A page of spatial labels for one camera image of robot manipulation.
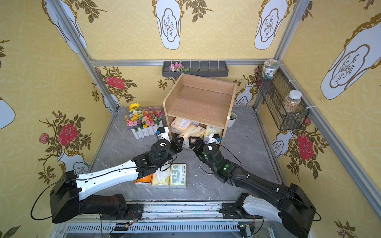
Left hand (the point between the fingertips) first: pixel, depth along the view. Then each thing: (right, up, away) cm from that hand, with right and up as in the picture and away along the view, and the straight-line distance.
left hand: (180, 137), depth 77 cm
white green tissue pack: (-1, -21, +3) cm, 22 cm away
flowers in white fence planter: (-24, +7, +16) cm, 30 cm away
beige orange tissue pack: (+6, +3, +3) cm, 8 cm away
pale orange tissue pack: (-1, +6, +5) cm, 8 cm away
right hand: (+7, -1, +1) cm, 7 cm away
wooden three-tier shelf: (+9, +16, +1) cm, 18 cm away
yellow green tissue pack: (+16, +4, +3) cm, 16 cm away
